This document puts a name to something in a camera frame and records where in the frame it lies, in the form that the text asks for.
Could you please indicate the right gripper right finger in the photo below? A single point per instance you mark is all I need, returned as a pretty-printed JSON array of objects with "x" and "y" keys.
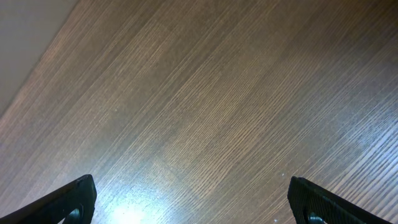
[{"x": 311, "y": 203}]

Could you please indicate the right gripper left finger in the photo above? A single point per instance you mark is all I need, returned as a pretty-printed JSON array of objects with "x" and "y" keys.
[{"x": 72, "y": 203}]

